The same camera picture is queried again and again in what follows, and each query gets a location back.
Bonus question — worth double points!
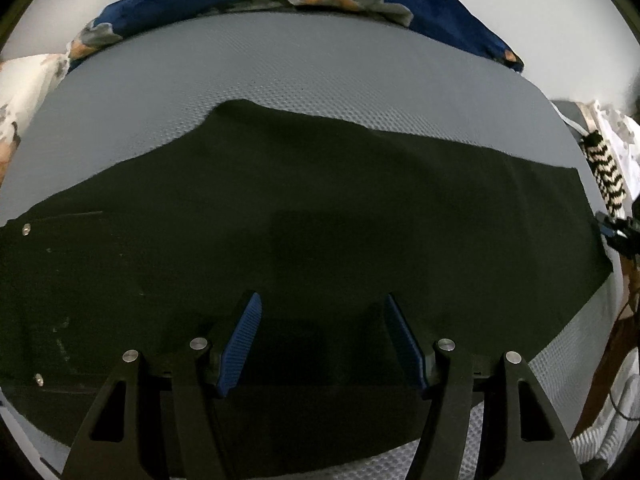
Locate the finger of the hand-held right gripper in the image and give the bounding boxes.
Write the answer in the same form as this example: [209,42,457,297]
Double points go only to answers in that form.
[594,212,640,237]
[604,234,640,258]

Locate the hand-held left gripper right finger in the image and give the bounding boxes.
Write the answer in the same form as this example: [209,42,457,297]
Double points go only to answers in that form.
[382,292,584,480]

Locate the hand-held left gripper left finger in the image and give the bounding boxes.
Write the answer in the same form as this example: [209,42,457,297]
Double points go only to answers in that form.
[60,291,264,480]

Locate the black pants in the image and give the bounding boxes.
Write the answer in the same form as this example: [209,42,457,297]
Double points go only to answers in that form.
[0,100,614,479]

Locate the black and cream striped knit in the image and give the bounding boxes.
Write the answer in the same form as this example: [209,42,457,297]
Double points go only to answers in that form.
[580,130,631,217]

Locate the white dotted cloth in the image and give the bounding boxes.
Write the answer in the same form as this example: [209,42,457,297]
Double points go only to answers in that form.
[590,100,640,221]

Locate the grey cloth with white trim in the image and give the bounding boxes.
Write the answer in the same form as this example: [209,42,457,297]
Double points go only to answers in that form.
[549,99,590,137]

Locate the blue floral blanket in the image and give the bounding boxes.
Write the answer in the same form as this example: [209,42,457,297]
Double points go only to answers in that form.
[65,0,525,75]

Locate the grey mesh mattress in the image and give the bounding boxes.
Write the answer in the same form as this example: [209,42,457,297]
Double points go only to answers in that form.
[0,10,622,480]

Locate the white floral pillow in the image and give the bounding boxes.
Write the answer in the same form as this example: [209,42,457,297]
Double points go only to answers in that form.
[0,52,69,190]

